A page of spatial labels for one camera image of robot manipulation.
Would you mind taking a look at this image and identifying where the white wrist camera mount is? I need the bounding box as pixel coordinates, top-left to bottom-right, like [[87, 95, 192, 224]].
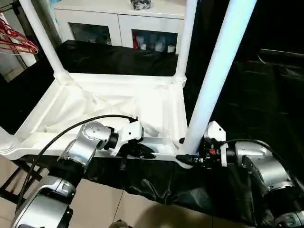
[[203, 120, 227, 167], [109, 117, 144, 157]]

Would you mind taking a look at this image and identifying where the black folding frame bar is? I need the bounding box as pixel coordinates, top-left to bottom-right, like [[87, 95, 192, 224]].
[[0, 155, 48, 205]]

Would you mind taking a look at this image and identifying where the black mat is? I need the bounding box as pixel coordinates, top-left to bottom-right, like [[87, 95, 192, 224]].
[[0, 39, 304, 228]]

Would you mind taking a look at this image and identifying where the white glass-door cabinet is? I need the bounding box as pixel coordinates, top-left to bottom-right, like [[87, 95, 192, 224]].
[[53, 0, 187, 54]]

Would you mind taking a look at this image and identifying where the white plastic table top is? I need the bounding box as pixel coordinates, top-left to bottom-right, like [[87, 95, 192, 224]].
[[0, 72, 198, 169]]

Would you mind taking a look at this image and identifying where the dark bundled object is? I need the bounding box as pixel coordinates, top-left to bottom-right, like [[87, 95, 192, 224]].
[[130, 0, 154, 11]]

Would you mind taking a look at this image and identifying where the black left wrist camera cable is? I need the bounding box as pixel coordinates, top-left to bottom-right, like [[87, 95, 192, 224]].
[[16, 114, 139, 212]]

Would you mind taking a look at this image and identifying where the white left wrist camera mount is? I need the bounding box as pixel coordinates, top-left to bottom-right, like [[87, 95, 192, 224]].
[[109, 117, 144, 157]]

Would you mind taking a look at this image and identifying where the grey curtain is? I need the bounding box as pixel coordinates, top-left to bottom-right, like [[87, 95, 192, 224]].
[[0, 0, 64, 69]]

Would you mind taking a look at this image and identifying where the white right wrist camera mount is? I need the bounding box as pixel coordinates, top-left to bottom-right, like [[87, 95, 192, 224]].
[[203, 120, 227, 167]]

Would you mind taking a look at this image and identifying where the white plastic table leg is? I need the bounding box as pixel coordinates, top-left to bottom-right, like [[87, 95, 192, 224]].
[[18, 0, 70, 84], [175, 0, 199, 83], [182, 0, 258, 155], [0, 125, 21, 156]]

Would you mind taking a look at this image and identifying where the black metal bar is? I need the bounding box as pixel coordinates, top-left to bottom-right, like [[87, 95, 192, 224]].
[[258, 48, 304, 59]]

